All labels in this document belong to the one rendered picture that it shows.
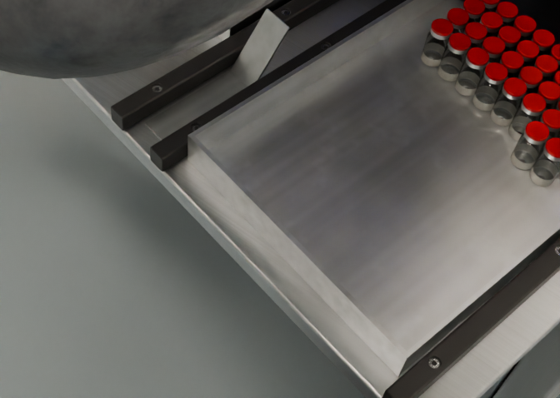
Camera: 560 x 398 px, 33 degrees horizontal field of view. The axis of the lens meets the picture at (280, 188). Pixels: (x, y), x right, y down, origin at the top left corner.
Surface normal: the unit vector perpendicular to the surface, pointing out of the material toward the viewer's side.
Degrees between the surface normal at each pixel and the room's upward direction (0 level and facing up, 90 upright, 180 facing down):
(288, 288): 0
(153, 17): 89
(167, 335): 0
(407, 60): 0
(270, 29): 55
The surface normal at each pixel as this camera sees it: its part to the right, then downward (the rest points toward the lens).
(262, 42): -0.56, 0.11
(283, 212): 0.08, -0.55
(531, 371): -0.74, 0.52
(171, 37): 0.42, 0.85
